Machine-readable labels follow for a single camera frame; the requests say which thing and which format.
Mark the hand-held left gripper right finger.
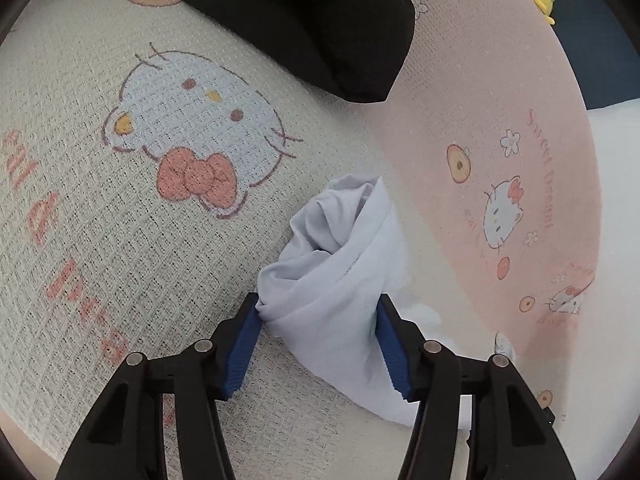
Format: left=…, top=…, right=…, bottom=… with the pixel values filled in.
left=376, top=293, right=576, bottom=480

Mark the black folded garment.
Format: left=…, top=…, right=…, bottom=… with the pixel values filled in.
left=172, top=0, right=417, bottom=102

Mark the dark blue curtain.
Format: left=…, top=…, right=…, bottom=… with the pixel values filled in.
left=505, top=0, right=640, bottom=110

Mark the pink and cream printed blanket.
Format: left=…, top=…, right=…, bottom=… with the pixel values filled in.
left=0, top=0, right=601, bottom=480

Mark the white shirt with navy trim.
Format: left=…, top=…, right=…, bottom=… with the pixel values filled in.
left=256, top=174, right=473, bottom=430

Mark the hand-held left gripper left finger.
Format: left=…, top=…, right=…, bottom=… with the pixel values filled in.
left=55, top=292, right=263, bottom=480

